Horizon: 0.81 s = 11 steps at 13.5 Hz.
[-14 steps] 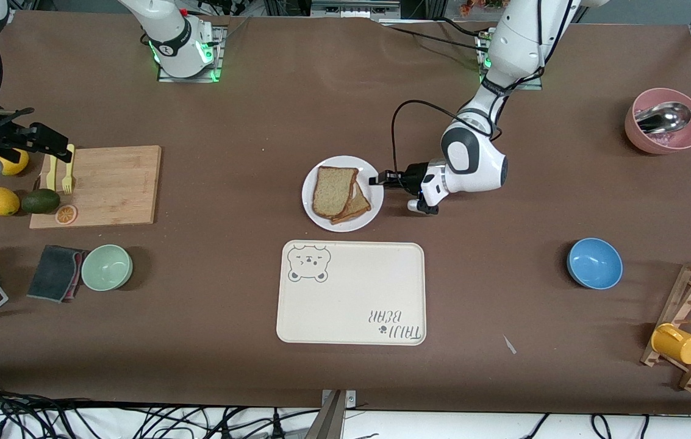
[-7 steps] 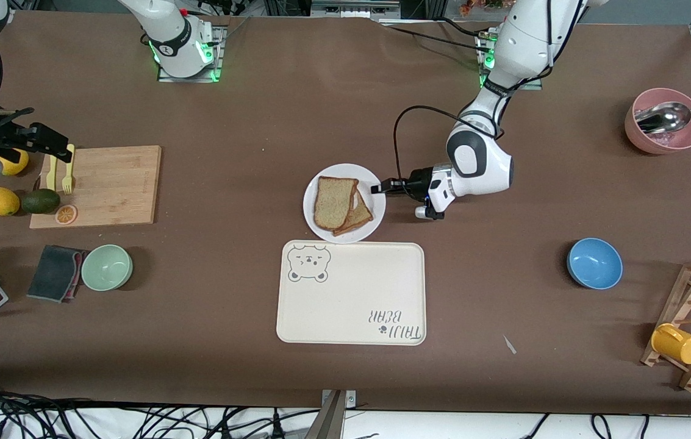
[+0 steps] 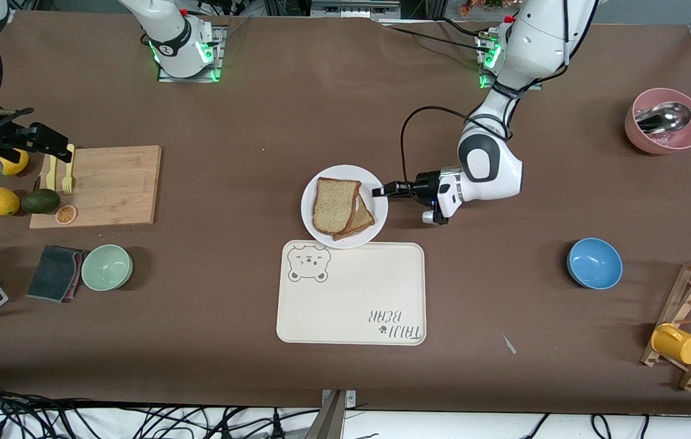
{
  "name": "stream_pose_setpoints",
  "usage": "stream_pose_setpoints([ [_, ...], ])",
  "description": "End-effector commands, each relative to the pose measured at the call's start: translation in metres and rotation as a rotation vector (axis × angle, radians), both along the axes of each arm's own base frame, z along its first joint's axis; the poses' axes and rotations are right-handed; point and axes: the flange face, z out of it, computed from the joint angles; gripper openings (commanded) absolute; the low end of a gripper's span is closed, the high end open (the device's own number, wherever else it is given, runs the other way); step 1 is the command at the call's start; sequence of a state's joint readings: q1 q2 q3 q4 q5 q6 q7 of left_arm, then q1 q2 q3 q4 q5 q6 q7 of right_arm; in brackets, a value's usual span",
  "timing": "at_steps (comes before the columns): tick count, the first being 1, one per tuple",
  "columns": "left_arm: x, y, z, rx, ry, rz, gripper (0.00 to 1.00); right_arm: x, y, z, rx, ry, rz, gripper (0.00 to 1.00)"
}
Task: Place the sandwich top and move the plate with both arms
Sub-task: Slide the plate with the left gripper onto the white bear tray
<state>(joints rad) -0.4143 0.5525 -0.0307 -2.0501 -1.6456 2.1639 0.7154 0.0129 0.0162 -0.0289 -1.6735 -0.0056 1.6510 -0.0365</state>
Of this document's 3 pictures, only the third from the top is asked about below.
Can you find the wooden mug rack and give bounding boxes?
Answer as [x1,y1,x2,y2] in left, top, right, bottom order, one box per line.
[640,257,691,392]

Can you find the blue bowl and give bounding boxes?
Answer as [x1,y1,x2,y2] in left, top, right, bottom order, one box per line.
[567,238,623,290]

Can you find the tangled black floor cables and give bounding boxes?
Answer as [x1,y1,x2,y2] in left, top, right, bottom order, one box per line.
[0,375,321,439]

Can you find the pink bowl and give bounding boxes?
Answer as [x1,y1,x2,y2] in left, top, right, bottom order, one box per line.
[624,88,691,155]

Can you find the yellow lemon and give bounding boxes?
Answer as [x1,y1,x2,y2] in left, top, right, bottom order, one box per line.
[0,148,30,177]
[0,187,21,217]

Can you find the wooden cutting board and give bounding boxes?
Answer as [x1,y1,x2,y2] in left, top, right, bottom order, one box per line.
[29,145,162,230]

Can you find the grey metal bracket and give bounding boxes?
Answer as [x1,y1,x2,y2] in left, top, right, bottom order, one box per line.
[319,389,358,439]

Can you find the yellow plastic fork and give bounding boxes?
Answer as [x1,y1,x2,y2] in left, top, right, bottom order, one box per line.
[62,144,76,196]

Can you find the round white plate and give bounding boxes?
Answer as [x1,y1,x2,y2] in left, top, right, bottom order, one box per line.
[301,165,389,249]

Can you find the pale green bowl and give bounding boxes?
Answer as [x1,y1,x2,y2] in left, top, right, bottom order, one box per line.
[81,244,134,291]

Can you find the egg-bearing brown bread slice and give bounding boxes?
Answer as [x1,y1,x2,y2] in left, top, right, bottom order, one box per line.
[332,194,376,241]

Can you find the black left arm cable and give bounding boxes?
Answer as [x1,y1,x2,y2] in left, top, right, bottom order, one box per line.
[400,107,512,196]

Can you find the yellow mug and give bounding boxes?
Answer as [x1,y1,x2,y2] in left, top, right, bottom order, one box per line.
[651,323,691,365]

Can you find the plain brown bread slice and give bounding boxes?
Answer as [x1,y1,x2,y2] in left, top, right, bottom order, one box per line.
[312,177,362,235]

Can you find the cream bear print tray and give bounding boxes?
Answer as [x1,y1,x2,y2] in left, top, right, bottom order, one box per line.
[276,240,426,346]

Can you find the metal ladle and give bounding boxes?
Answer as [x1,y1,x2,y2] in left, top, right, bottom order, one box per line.
[634,100,691,135]

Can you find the folded dark grey cloth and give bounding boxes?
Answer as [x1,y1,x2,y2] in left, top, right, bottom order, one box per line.
[26,244,88,304]

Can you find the dark green avocado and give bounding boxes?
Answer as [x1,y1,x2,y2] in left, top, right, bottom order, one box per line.
[21,188,61,215]

